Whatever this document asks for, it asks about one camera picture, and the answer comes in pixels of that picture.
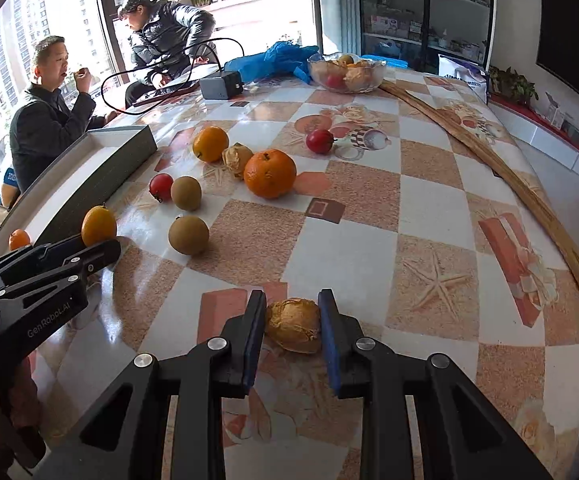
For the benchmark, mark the long wooden stick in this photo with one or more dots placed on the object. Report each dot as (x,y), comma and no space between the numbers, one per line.
(499,165)

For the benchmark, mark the white counter with red top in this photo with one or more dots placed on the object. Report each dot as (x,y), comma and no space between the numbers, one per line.
(544,135)

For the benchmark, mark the grey rectangular box tray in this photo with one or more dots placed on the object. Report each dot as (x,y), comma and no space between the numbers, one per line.
(114,165)

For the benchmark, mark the small mandarin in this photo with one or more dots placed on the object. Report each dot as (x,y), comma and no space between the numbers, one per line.
(18,239)

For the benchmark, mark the glass bowl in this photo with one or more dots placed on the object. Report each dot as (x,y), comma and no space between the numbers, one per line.
(369,82)

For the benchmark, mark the round brown pear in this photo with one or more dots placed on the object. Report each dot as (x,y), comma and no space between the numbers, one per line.
(186,193)
(188,235)

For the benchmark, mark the large orange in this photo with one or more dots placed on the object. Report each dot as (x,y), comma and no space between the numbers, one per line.
(269,174)

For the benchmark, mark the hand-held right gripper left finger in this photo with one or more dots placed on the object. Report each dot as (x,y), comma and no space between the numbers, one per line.
(254,345)

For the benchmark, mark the potted green plant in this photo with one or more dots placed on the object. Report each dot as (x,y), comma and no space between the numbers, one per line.
(514,85)

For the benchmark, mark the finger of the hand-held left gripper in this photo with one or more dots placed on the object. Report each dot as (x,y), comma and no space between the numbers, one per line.
(102,255)
(72,246)

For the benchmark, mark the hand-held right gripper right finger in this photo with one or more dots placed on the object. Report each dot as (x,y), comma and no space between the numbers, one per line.
(330,345)

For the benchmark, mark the white and blue bag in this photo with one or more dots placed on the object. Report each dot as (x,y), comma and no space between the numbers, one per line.
(462,77)

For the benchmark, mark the small red apple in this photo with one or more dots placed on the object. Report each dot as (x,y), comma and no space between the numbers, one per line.
(319,141)
(161,186)

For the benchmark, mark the red apple in bowl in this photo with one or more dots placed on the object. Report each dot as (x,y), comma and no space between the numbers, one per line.
(336,81)

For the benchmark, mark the brown walnut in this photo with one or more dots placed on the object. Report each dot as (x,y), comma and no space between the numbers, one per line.
(237,160)
(293,325)

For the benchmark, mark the grey blue curtain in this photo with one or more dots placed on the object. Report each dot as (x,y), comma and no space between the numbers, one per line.
(337,5)

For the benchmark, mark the grey power adapter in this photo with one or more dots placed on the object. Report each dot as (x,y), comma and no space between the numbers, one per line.
(219,86)

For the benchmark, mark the oval yellow orange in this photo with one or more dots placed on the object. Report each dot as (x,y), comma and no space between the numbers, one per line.
(98,224)

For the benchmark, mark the pear in bowl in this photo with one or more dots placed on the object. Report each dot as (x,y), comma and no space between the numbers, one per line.
(346,59)

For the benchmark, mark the glass door cabinet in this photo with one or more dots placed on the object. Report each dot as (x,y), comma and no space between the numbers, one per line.
(419,10)

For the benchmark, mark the person's left hand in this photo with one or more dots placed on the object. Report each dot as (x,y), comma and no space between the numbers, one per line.
(25,395)

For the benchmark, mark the small white boxes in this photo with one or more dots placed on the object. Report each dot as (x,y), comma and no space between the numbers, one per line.
(559,112)

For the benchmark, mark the medium orange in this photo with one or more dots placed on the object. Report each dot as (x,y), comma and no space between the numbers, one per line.
(210,144)

